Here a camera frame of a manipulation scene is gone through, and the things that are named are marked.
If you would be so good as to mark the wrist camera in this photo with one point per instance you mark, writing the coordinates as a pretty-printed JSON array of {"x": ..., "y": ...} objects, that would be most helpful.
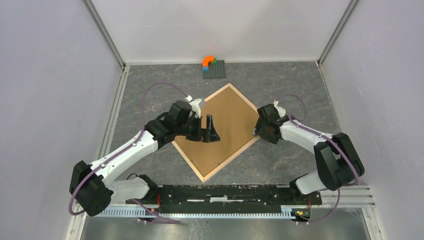
[
  {"x": 196, "y": 105},
  {"x": 280, "y": 110}
]

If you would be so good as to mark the brown cardboard backing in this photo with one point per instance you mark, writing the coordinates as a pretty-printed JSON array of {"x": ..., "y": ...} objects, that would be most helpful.
[{"x": 228, "y": 132}]

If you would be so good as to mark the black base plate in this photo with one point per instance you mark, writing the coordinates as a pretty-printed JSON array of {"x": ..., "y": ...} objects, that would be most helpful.
[{"x": 227, "y": 198}]

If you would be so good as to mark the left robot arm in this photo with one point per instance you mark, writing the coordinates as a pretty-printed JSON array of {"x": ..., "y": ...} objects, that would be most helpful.
[{"x": 94, "y": 186}]

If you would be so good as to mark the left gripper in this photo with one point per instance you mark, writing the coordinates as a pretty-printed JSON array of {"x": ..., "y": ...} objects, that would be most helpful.
[{"x": 211, "y": 136}]

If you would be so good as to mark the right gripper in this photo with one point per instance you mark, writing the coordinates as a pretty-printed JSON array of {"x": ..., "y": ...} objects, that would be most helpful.
[{"x": 259, "y": 131}]

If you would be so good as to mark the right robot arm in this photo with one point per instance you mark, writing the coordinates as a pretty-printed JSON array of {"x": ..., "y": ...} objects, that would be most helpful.
[{"x": 337, "y": 161}]

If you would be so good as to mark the orange curved lego brick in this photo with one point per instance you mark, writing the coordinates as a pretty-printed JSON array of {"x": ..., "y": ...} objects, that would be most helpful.
[{"x": 207, "y": 60}]

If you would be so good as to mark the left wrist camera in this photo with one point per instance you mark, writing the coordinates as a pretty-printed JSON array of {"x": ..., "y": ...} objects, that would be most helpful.
[{"x": 196, "y": 105}]

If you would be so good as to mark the grey lego baseplate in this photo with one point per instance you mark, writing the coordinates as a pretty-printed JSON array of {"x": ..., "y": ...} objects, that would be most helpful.
[{"x": 215, "y": 71}]

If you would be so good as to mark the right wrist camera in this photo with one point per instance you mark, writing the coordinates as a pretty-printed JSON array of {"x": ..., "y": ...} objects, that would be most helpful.
[{"x": 280, "y": 110}]

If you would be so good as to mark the aluminium rail frame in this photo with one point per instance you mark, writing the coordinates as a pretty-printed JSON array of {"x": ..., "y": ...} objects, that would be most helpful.
[{"x": 234, "y": 118}]

